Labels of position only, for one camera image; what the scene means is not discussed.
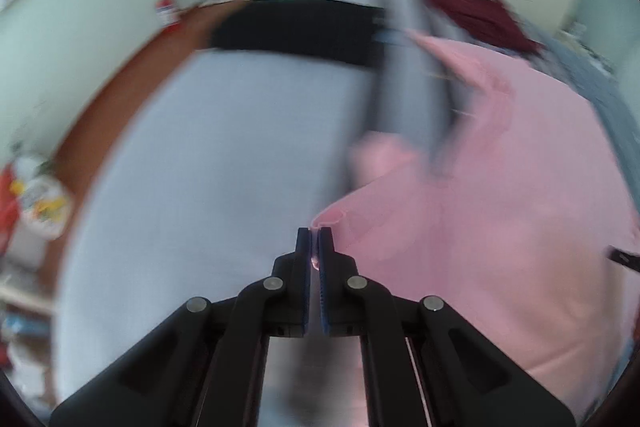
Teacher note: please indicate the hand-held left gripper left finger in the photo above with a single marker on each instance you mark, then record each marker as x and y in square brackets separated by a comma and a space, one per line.
[304, 287]

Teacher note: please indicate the grey striped duvet cover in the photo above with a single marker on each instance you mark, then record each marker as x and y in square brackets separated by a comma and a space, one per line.
[405, 97]

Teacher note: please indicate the maroon garment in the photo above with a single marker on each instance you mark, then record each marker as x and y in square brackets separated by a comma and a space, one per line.
[475, 17]

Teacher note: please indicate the red fire extinguisher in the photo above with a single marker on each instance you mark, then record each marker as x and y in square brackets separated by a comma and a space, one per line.
[166, 9]

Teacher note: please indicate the white bed sheet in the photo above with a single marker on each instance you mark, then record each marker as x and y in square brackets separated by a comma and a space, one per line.
[200, 182]

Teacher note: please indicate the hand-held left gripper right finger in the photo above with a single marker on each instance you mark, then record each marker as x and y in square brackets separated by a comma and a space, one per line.
[325, 287]

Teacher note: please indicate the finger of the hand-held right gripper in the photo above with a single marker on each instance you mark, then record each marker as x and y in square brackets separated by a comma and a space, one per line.
[625, 258]

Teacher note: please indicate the pink printed t-shirt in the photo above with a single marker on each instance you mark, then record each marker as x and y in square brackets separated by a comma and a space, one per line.
[500, 207]

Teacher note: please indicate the white detergent bottle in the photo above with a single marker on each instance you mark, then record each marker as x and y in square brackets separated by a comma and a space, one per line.
[42, 207]

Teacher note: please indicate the black garment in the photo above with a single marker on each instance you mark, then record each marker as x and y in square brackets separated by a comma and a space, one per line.
[300, 29]

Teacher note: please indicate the white plastic bag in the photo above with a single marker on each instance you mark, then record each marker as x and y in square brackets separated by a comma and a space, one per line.
[26, 166]

